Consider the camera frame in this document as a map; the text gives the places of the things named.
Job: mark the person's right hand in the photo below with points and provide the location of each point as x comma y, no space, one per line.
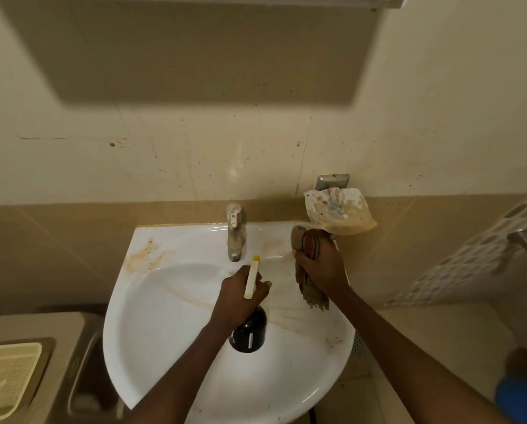
325,269

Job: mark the metal wall bracket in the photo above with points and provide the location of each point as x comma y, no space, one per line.
332,180

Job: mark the person's right fingers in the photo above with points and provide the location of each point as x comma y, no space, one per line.
299,262

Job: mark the person's left hand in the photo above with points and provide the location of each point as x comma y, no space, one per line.
230,302

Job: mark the blue plastic object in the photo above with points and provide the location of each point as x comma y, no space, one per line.
522,399

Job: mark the dark spray bottle white nozzle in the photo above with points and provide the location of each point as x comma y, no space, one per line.
249,333

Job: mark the stained white soap dish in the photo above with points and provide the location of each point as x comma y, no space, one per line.
338,211

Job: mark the beige washing machine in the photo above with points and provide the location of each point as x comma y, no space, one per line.
64,339

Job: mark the white ceramic sink basin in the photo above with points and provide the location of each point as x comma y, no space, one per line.
166,331

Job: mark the person's right forearm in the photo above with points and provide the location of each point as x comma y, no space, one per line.
404,362

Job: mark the chrome sink faucet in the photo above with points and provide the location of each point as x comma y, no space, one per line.
234,236

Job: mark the metal floor drain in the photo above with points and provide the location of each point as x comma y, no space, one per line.
358,343

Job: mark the brown cleaning cloth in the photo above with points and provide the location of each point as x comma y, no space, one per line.
313,300

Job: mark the person's left forearm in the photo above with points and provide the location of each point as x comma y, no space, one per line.
179,379

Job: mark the pale yellow plastic tray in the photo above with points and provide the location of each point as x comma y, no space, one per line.
7,379

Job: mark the person's left fingers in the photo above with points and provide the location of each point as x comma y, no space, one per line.
263,291

